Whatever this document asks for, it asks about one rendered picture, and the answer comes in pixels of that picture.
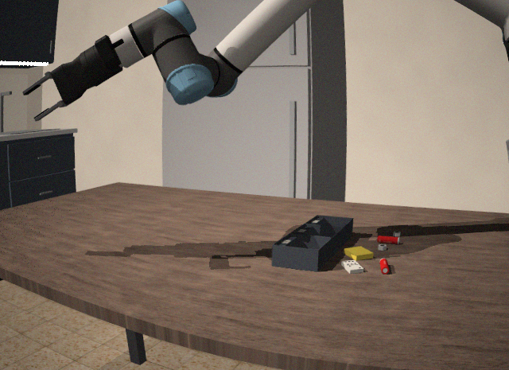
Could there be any white domino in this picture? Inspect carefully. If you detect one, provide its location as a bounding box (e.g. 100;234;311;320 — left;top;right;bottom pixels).
341;260;363;274

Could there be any red aa battery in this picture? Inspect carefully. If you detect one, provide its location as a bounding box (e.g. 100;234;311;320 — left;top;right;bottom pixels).
380;258;389;275
377;236;400;244

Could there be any grey three-compartment bin rack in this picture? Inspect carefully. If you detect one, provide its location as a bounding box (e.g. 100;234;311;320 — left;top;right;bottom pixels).
272;215;353;272

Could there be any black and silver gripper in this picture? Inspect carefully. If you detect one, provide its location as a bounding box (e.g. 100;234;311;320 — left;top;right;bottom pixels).
22;25;144;121

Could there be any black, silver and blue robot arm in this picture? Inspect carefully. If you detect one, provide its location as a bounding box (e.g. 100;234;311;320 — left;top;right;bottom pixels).
128;0;509;105

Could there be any yellow sticky note pad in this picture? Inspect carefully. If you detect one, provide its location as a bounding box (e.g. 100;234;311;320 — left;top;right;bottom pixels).
344;246;374;261

